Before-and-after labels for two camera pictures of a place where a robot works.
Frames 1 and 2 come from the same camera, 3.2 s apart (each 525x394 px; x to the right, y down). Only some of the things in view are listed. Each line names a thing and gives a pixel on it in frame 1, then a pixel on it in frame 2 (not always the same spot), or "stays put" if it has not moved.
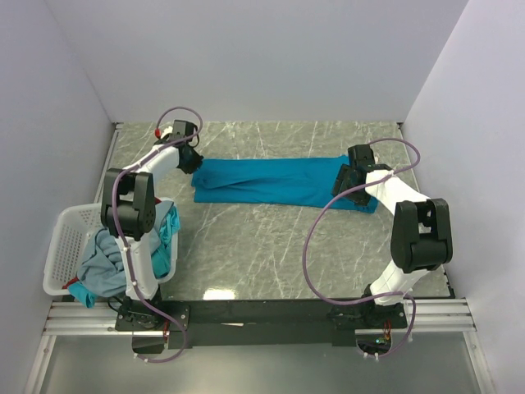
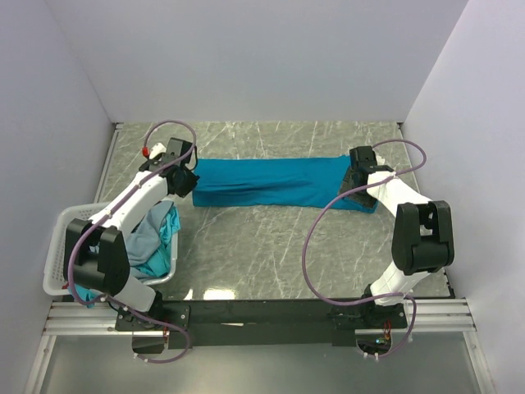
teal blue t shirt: (308, 181) stays put
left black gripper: (196, 163) to (192, 181)
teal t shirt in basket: (160, 258) stays put
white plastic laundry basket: (69, 237) stays put
